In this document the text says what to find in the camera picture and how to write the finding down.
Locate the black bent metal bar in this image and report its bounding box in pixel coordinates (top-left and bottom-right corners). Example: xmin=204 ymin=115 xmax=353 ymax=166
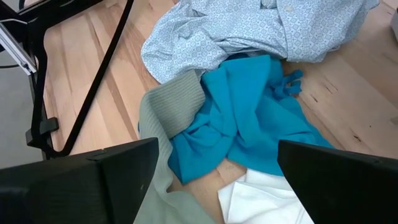
xmin=46 ymin=0 xmax=135 ymax=158

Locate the silver metal bar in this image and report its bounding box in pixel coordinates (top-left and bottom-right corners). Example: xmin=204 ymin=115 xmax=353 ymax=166
xmin=0 ymin=21 xmax=38 ymax=76

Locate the black metal table frame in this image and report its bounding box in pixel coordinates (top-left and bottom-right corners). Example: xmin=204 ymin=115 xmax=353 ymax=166
xmin=0 ymin=0 xmax=105 ymax=159

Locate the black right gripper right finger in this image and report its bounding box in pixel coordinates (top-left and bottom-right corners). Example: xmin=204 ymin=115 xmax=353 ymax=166
xmin=277 ymin=139 xmax=398 ymax=224

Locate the black table clamp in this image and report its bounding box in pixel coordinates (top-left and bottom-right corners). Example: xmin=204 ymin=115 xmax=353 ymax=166
xmin=25 ymin=117 xmax=60 ymax=147

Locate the turquoise fleece cloth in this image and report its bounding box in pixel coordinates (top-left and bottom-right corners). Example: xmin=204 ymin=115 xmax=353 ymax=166
xmin=167 ymin=54 xmax=335 ymax=185

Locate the light blue patterned shirt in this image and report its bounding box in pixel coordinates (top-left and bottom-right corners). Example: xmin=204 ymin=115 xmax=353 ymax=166
xmin=141 ymin=0 xmax=381 ymax=85

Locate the white cloth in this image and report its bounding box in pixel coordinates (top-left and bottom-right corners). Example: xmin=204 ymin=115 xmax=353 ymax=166
xmin=217 ymin=169 xmax=315 ymax=224

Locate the grey-green knit cloth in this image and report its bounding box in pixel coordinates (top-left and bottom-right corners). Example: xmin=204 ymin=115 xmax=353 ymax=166
xmin=133 ymin=68 xmax=218 ymax=224

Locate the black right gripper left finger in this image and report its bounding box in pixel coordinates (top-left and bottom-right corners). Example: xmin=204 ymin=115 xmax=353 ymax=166
xmin=0 ymin=138 xmax=160 ymax=224

